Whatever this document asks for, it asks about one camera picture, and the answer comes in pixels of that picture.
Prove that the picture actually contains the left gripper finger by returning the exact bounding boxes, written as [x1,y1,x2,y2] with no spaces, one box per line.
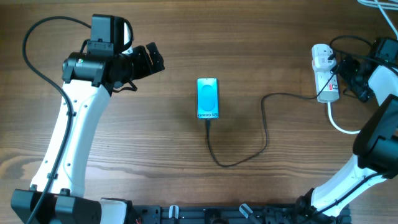
[146,42,159,59]
[151,55,165,73]

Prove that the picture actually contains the black USB charging cable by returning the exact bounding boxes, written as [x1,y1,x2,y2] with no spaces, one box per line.
[204,49,341,168]

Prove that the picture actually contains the white power strip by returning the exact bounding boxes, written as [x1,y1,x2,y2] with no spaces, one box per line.
[312,44,340,103]

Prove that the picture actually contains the Galaxy S25 smartphone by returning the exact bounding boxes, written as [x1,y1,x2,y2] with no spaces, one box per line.
[197,78,219,119]

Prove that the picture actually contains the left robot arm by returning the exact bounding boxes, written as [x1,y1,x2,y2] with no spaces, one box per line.
[11,14,164,223]

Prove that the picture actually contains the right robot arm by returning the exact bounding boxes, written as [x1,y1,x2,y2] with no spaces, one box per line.
[290,37,397,223]

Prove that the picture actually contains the white USB charger plug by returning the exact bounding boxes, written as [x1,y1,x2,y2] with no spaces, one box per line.
[312,55,336,72]

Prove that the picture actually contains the white power strip cord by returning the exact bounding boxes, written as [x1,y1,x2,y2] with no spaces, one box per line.
[326,0,398,135]

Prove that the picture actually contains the white cables top right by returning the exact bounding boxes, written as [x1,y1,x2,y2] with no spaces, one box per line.
[356,0,398,11]

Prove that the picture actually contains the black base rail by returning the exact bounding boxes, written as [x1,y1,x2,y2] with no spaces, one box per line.
[127,203,315,224]

